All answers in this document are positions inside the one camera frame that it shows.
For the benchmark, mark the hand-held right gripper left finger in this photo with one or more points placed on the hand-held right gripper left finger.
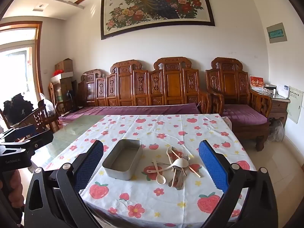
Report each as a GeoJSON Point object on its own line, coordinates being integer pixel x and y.
{"type": "Point", "coordinates": [90, 161]}

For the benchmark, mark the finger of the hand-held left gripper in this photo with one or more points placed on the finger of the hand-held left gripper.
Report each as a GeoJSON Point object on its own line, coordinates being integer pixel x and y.
{"type": "Point", "coordinates": [40, 139]}
{"type": "Point", "coordinates": [23, 131]}

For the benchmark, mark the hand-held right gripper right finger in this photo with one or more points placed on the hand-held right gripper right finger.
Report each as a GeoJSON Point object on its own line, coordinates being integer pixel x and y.
{"type": "Point", "coordinates": [212, 163]}

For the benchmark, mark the large beige soup spoon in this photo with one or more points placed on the large beige soup spoon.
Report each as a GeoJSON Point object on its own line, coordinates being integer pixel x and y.
{"type": "Point", "coordinates": [180, 162]}

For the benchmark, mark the metal tin box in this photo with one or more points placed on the metal tin box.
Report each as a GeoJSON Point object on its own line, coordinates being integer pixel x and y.
{"type": "Point", "coordinates": [123, 158]}

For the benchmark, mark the small beige spoon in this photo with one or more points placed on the small beige spoon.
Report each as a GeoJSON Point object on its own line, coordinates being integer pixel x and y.
{"type": "Point", "coordinates": [160, 180]}
{"type": "Point", "coordinates": [150, 170]}

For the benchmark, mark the person's left hand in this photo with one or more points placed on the person's left hand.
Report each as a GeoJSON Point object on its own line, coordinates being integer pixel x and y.
{"type": "Point", "coordinates": [16, 190]}

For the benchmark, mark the wooden dining chair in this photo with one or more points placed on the wooden dining chair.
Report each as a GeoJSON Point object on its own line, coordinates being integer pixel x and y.
{"type": "Point", "coordinates": [40, 118]}

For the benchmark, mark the black cloth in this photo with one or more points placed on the black cloth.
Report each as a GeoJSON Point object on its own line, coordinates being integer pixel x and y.
{"type": "Point", "coordinates": [17, 106]}

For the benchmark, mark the clear plastic bag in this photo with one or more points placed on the clear plastic bag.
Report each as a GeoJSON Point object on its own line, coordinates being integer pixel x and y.
{"type": "Point", "coordinates": [48, 105]}

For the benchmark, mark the wooden chair by boxes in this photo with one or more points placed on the wooden chair by boxes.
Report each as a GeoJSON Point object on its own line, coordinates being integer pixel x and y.
{"type": "Point", "coordinates": [51, 95]}

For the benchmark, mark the black upright object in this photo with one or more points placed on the black upright object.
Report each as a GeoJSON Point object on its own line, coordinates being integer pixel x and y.
{"type": "Point", "coordinates": [71, 95]}

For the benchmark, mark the purple armchair cushion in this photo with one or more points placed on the purple armchair cushion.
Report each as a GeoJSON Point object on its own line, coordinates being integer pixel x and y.
{"type": "Point", "coordinates": [242, 114]}

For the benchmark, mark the white box with red decoration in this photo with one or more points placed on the white box with red decoration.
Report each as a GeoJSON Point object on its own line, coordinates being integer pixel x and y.
{"type": "Point", "coordinates": [61, 75]}

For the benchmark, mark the grey furry object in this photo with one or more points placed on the grey furry object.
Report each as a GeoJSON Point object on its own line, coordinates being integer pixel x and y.
{"type": "Point", "coordinates": [275, 130]}

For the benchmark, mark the strawberry print tablecloth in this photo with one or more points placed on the strawberry print tablecloth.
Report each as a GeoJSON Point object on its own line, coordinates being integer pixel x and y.
{"type": "Point", "coordinates": [152, 204]}

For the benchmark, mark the brown cardboard box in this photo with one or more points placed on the brown cardboard box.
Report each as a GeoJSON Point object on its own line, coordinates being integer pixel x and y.
{"type": "Point", "coordinates": [64, 65]}

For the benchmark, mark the carved wooden armchair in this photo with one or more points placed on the carved wooden armchair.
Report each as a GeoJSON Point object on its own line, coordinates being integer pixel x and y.
{"type": "Point", "coordinates": [229, 80]}

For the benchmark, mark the wooden side table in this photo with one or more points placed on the wooden side table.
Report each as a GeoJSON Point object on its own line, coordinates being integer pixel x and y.
{"type": "Point", "coordinates": [277, 109]}

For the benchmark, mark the carved wooden sofa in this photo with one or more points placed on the carved wooden sofa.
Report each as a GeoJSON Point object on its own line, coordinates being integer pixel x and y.
{"type": "Point", "coordinates": [173, 83]}

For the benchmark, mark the white desk device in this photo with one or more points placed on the white desk device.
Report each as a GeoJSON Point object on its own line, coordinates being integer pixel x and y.
{"type": "Point", "coordinates": [283, 91]}

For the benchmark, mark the white ceiling light fixture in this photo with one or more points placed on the white ceiling light fixture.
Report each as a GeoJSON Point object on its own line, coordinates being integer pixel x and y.
{"type": "Point", "coordinates": [40, 7]}

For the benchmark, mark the grey electrical panel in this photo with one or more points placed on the grey electrical panel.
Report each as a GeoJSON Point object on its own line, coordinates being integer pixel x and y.
{"type": "Point", "coordinates": [276, 32]}

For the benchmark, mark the framed peacock painting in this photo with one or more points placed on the framed peacock painting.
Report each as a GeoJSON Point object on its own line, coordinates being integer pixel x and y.
{"type": "Point", "coordinates": [154, 4]}

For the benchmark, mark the wooden door frame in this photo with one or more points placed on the wooden door frame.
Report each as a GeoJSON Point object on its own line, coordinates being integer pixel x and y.
{"type": "Point", "coordinates": [39, 52]}

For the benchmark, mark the white wall cabinet door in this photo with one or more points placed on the white wall cabinet door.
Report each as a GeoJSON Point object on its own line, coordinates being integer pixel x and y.
{"type": "Point", "coordinates": [294, 104]}

